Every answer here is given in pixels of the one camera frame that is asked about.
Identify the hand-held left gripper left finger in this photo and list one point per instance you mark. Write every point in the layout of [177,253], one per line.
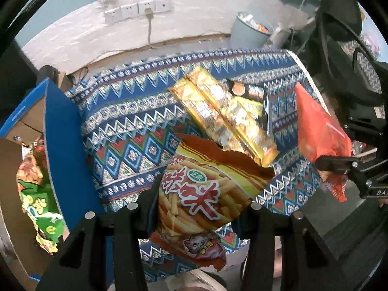
[145,215]

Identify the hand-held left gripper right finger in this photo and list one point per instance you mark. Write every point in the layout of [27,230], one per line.
[257,227]

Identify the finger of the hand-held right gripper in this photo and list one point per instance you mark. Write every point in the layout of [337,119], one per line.
[363,127]
[336,164]

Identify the orange red snack packet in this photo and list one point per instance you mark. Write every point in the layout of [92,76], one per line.
[318,127]

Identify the orange fries snack packet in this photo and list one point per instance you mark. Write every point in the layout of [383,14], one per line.
[194,194]

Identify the green snack packet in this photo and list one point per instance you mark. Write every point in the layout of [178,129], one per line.
[39,209]

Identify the black cookie packet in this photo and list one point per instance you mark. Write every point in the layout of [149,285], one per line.
[251,92]

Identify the long yellow snack packet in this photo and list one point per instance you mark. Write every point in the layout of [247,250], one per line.
[230,109]
[197,109]

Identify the blue cardboard box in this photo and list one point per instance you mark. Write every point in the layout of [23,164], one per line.
[63,127]

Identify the chevron patterned fabric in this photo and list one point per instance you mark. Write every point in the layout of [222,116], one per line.
[366,69]

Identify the blue patterned tablecloth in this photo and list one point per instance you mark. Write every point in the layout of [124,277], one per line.
[130,121]

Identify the black office chair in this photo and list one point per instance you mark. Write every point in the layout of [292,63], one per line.
[336,21]

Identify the light blue trash bin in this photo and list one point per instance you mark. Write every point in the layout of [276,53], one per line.
[245,36]

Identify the white wall socket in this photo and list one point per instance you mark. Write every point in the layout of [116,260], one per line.
[112,15]
[129,10]
[163,4]
[147,5]

